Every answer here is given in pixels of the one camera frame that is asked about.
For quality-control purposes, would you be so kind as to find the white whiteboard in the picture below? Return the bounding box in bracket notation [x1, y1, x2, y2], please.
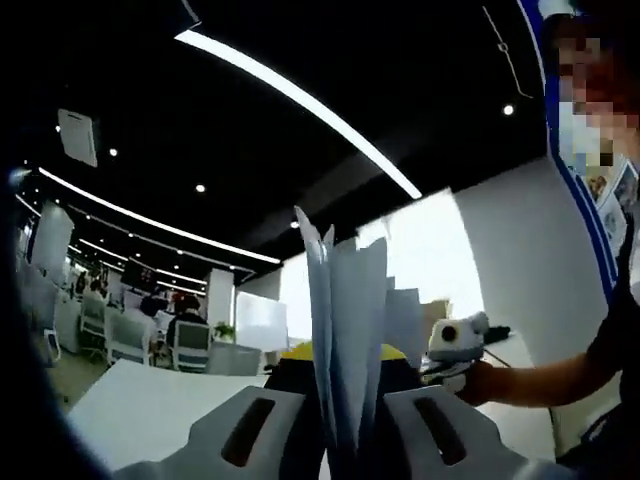
[234, 291, 289, 351]

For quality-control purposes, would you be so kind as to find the curved ceiling light strip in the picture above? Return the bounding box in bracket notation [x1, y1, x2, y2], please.
[37, 166, 282, 265]

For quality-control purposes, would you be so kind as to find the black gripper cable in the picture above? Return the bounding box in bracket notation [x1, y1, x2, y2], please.
[482, 348, 512, 370]

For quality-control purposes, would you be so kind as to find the ceiling air conditioner unit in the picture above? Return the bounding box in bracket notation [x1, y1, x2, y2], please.
[57, 108, 100, 169]

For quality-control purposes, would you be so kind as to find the straight ceiling light strip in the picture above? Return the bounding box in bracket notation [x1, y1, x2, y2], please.
[174, 28, 424, 200]

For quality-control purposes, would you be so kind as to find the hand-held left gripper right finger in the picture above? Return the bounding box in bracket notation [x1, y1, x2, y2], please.
[372, 343, 557, 480]

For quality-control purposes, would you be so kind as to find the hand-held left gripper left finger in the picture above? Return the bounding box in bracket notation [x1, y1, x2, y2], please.
[112, 343, 326, 480]

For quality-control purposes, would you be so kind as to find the person's right hand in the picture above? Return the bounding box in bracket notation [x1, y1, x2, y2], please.
[456, 359, 507, 408]

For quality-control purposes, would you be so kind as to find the stack of white printing papers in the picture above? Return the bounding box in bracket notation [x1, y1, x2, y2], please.
[293, 204, 425, 480]

